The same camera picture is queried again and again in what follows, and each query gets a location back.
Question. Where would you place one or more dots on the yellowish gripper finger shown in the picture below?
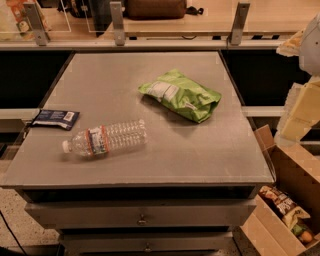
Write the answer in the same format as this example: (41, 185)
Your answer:
(291, 47)
(301, 112)

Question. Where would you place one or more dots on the green rice chip bag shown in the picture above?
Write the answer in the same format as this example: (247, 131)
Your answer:
(182, 95)

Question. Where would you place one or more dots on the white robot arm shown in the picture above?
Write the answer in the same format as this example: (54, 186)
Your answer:
(309, 55)

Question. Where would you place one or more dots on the brown snack bag in box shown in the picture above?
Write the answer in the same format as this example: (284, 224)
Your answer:
(287, 210)

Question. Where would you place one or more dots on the brown leather bag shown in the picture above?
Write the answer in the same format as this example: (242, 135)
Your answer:
(155, 9)

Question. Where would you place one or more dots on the green yellow snack in box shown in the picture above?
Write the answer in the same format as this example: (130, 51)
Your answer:
(302, 233)

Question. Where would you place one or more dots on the brown cardboard box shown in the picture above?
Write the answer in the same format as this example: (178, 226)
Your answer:
(298, 175)

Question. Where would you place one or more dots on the grey upper drawer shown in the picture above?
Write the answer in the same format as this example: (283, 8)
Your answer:
(139, 213)

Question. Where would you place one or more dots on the grey drawer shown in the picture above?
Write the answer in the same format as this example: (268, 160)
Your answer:
(146, 242)
(139, 213)

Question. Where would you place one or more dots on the grey lower drawer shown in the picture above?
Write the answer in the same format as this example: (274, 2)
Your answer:
(146, 242)

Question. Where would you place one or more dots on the clear plastic water bottle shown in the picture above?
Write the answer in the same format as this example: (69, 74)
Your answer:
(104, 139)

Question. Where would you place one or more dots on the dark blue snack packet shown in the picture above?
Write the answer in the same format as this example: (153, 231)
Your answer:
(63, 119)

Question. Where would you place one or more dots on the orange packaged item behind glass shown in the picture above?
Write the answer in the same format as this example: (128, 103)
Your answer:
(19, 13)

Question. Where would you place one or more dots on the middle metal bracket post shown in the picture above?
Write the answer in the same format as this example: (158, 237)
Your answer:
(117, 20)

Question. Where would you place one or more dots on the left metal bracket post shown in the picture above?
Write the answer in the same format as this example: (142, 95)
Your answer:
(33, 14)

